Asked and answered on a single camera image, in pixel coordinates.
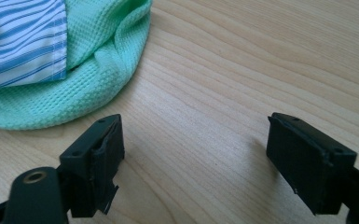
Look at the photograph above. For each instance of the blue white striped cloth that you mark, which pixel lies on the blue white striped cloth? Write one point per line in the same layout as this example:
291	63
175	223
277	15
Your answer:
21	40

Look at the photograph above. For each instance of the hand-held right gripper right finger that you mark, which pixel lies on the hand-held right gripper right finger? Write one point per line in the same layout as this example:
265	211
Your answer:
310	168

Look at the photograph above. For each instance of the mint green waffle cloth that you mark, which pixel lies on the mint green waffle cloth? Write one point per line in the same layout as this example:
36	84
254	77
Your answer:
84	93

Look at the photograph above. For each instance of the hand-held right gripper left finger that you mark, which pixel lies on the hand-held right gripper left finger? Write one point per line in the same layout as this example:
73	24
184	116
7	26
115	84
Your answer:
93	165

